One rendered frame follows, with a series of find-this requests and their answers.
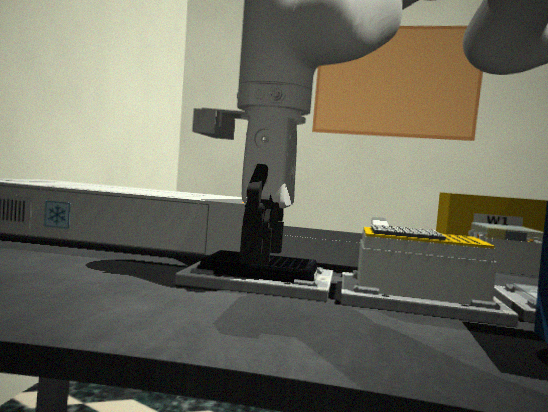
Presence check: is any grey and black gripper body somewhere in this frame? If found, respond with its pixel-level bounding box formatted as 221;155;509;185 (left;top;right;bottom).
240;111;306;208

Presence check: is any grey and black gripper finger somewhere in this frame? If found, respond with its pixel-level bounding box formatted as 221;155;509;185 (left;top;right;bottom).
239;164;274;265
269;202;284;254

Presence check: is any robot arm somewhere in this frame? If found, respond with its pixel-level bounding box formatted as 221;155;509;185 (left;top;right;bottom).
192;0;548;140

